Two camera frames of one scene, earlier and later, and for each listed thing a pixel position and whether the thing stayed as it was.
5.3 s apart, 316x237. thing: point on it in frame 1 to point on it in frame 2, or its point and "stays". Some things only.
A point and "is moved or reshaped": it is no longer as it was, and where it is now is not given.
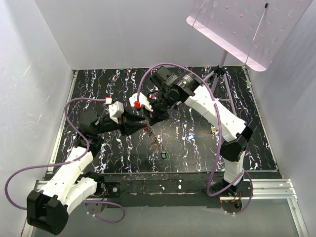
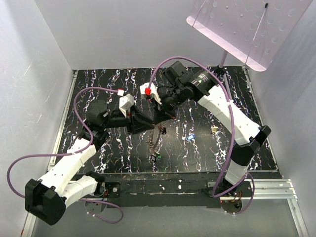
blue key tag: x=190 y=137 stays
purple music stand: x=255 y=30 stays
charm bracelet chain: x=157 y=140 is moved or reshaped
